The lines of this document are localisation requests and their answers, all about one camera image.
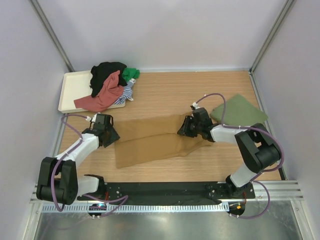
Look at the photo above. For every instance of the left aluminium frame post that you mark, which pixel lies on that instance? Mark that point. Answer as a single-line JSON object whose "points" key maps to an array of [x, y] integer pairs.
{"points": [[51, 33]]}

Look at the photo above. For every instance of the tan brown tank top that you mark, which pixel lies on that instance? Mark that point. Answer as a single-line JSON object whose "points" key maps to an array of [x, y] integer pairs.
{"points": [[154, 138]]}

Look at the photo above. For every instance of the dusty pink tank top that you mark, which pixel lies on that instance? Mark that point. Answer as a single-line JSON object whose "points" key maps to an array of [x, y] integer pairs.
{"points": [[108, 94]]}

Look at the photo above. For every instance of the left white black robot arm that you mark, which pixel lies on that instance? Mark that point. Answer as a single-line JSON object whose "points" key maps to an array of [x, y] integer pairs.
{"points": [[58, 180]]}

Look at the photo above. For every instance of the right aluminium frame post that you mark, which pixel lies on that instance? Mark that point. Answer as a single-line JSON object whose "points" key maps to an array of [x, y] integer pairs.
{"points": [[280, 19]]}

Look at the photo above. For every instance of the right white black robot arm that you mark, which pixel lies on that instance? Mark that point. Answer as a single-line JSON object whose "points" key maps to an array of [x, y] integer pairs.
{"points": [[257, 146]]}

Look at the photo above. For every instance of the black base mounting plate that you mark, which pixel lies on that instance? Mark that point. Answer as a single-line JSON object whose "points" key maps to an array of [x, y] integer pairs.
{"points": [[173, 193]]}

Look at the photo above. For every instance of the bright green tank top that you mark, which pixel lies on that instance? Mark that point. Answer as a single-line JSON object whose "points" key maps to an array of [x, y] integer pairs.
{"points": [[130, 73]]}

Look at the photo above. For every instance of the black tank top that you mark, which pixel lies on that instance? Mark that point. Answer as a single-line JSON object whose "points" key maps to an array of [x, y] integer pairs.
{"points": [[101, 72]]}

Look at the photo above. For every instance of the slotted white cable duct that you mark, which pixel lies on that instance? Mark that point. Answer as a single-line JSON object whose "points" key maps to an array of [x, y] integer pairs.
{"points": [[99, 208]]}

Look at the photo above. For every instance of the olive green printed tank top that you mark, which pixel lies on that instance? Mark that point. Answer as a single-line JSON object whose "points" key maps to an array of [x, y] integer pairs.
{"points": [[240, 112]]}

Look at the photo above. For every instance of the aluminium front rail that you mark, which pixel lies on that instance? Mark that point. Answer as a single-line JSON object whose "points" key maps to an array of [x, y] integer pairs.
{"points": [[278, 190]]}

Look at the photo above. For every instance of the aluminium frame post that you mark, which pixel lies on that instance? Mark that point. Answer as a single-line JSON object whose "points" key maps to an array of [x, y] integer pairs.
{"points": [[280, 19], [51, 33]]}

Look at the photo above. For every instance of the blue white striped tank top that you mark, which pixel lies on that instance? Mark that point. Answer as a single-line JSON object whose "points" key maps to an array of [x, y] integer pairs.
{"points": [[127, 94]]}

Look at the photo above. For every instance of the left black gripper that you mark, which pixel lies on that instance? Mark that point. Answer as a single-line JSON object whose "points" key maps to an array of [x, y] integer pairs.
{"points": [[114, 136]]}

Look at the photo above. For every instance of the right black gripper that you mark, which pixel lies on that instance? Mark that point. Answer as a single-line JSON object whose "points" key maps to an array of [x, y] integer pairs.
{"points": [[184, 130]]}

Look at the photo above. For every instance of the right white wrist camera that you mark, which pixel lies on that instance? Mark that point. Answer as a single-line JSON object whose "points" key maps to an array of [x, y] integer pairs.
{"points": [[194, 106]]}

